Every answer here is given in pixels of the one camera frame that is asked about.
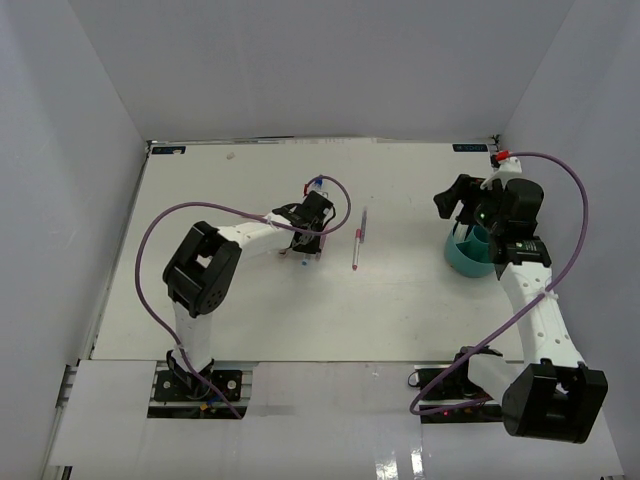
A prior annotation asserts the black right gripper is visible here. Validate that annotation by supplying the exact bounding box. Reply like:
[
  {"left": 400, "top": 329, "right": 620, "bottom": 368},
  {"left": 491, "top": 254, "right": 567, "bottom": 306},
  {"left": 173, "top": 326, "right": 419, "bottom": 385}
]
[{"left": 433, "top": 175, "right": 507, "bottom": 235}]

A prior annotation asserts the pink cap white marker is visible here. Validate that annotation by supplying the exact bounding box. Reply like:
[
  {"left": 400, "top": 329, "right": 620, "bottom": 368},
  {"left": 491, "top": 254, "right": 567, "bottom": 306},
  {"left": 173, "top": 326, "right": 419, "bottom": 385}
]
[{"left": 351, "top": 228, "right": 362, "bottom": 271}]

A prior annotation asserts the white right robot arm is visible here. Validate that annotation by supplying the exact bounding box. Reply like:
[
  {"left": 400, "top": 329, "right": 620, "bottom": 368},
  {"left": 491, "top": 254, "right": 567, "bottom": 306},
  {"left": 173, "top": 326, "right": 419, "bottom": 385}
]
[{"left": 434, "top": 174, "right": 608, "bottom": 444}]

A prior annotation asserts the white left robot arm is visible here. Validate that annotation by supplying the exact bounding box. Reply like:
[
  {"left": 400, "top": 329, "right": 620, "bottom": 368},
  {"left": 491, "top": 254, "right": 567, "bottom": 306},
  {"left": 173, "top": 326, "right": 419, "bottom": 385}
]
[{"left": 163, "top": 193, "right": 459, "bottom": 399}]

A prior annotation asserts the clear blue spray bottle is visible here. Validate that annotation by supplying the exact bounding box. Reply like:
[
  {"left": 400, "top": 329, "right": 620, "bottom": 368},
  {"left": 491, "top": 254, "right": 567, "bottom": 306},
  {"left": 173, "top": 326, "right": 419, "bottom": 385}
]
[{"left": 309, "top": 176, "right": 325, "bottom": 194}]

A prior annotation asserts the black XDOF label right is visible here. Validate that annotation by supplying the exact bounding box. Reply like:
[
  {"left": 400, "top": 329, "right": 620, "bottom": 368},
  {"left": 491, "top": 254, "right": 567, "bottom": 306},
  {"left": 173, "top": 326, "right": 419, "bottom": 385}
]
[{"left": 452, "top": 143, "right": 489, "bottom": 153}]

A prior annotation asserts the black xdof label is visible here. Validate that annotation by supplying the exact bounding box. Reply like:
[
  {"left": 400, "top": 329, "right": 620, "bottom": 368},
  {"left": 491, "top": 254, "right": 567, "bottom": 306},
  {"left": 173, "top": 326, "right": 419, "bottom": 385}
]
[
  {"left": 452, "top": 143, "right": 489, "bottom": 153},
  {"left": 151, "top": 145, "right": 186, "bottom": 155}
]

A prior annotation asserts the purple clear gel pen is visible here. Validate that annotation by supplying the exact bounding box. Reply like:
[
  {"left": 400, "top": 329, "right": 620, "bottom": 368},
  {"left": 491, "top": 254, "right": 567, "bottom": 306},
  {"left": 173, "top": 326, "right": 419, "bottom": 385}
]
[{"left": 359, "top": 206, "right": 368, "bottom": 243}]

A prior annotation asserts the teal round organizer container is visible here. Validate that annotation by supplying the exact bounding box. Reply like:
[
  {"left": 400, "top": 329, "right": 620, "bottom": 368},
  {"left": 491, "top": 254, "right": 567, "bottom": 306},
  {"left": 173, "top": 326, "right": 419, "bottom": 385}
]
[{"left": 444, "top": 222, "right": 494, "bottom": 278}]

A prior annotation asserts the black XDOF label left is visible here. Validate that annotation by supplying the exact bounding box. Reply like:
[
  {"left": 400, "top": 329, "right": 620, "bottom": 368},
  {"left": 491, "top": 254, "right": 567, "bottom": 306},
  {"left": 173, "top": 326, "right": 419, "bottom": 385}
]
[{"left": 151, "top": 145, "right": 186, "bottom": 155}]

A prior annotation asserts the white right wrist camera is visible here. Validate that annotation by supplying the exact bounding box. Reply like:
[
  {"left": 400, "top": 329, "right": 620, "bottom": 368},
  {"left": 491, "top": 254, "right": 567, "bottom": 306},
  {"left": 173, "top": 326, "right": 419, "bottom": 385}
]
[{"left": 481, "top": 151, "right": 522, "bottom": 190}]

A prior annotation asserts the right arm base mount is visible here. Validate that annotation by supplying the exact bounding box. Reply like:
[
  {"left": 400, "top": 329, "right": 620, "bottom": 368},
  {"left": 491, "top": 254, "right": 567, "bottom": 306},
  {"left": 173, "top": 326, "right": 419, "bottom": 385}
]
[{"left": 410, "top": 361, "right": 503, "bottom": 424}]

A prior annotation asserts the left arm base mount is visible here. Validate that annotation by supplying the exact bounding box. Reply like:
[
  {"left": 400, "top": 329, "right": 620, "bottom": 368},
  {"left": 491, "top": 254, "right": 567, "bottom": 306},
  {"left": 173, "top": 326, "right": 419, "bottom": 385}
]
[{"left": 147, "top": 352, "right": 256, "bottom": 420}]

